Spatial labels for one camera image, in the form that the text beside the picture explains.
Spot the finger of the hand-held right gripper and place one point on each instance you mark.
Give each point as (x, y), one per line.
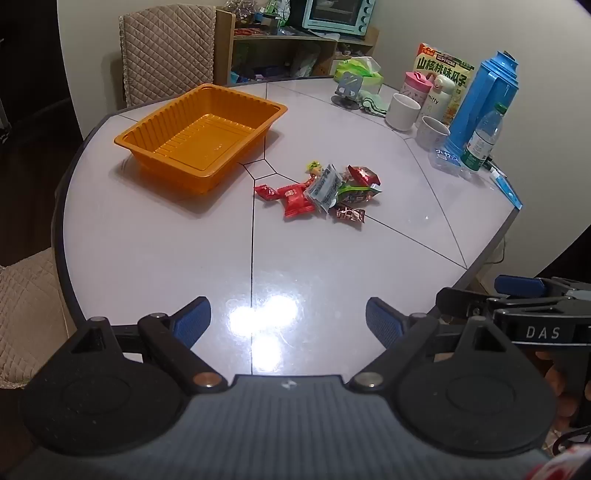
(519, 285)
(461, 300)

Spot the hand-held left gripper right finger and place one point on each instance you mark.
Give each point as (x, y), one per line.
(383, 321)

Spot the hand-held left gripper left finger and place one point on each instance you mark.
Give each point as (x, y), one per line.
(194, 321)

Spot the dark red patterned candy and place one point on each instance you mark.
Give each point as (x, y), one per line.
(349, 214)

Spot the green snack packet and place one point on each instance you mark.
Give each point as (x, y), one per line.
(356, 194)

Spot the red and silver candy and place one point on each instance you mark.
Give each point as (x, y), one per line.
(364, 175)

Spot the grey snack packet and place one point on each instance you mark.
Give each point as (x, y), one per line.
(323, 187)

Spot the small red candy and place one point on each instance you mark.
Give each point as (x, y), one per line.
(265, 192)

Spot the yellow candy packet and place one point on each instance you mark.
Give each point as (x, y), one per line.
(314, 166)

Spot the orange plastic tray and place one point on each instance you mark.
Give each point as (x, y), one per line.
(198, 138)

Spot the person's right hand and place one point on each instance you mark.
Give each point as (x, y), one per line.
(556, 383)

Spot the blue toothpaste tube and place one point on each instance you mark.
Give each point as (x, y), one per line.
(507, 189)

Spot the red patterned clothing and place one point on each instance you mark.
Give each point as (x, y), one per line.
(570, 461)

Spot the clear pack with blue label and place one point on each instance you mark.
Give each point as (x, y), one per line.
(445, 161)

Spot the clear water bottle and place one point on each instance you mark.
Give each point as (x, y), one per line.
(482, 143)

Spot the beige quilted chair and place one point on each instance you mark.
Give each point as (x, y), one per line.
(166, 55)
(27, 314)

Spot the patterned white cup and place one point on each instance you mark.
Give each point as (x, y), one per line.
(431, 134)

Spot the blue thermos jug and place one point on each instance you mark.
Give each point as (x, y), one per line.
(485, 97)

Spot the white thermos bottle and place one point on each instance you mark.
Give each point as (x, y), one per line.
(436, 99)

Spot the green cloth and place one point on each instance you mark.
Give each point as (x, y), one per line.
(374, 104)

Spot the pink lidded tumbler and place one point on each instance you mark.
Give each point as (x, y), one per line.
(415, 87)

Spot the grey phone stand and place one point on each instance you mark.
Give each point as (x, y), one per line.
(346, 87)

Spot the yellow and green snack box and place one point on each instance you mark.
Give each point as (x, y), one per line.
(443, 60)

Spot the green tissue box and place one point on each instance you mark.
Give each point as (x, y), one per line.
(364, 74)

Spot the wooden shelf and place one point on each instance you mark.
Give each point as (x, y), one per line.
(277, 50)

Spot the red scissors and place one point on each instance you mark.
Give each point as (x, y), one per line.
(249, 31)

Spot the teal toaster oven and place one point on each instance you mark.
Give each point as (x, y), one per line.
(339, 16)

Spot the green and white bag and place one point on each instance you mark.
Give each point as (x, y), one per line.
(277, 11)

